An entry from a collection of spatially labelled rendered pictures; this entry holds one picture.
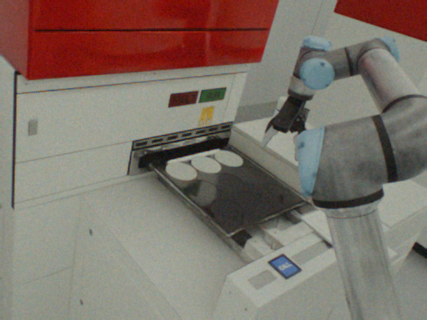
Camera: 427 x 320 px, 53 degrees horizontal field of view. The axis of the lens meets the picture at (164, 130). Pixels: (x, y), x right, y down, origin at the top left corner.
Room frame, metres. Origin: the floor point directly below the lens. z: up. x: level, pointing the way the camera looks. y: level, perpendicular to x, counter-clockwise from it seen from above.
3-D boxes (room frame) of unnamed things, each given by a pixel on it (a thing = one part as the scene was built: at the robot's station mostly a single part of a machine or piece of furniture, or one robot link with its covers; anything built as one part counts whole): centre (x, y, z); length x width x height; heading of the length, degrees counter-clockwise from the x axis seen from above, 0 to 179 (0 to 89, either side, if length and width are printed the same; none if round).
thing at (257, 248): (0.85, -0.31, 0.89); 0.08 x 0.03 x 0.03; 42
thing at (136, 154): (1.28, -0.08, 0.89); 0.44 x 0.02 x 0.10; 132
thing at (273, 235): (0.90, -0.37, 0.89); 0.08 x 0.03 x 0.03; 42
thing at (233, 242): (1.01, -0.18, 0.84); 0.50 x 0.02 x 0.03; 42
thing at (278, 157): (1.32, -0.59, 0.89); 0.62 x 0.35 x 0.14; 42
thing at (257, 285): (0.82, -0.43, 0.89); 0.55 x 0.09 x 0.14; 132
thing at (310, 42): (1.14, -0.36, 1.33); 0.09 x 0.08 x 0.11; 173
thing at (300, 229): (0.95, -0.42, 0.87); 0.36 x 0.08 x 0.03; 132
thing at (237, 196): (1.14, -0.23, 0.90); 0.34 x 0.34 x 0.01; 42
